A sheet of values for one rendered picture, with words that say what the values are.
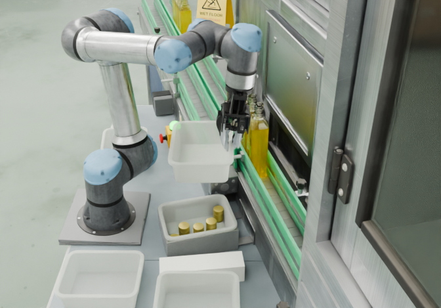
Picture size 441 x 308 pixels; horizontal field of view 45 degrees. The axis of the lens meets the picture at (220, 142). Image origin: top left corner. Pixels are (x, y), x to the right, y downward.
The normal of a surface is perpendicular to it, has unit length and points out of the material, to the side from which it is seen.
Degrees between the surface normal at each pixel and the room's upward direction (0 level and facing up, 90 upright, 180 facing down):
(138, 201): 3
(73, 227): 3
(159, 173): 0
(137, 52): 83
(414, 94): 90
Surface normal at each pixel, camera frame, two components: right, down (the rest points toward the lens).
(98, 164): -0.02, -0.77
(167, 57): -0.57, 0.43
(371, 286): -0.97, 0.14
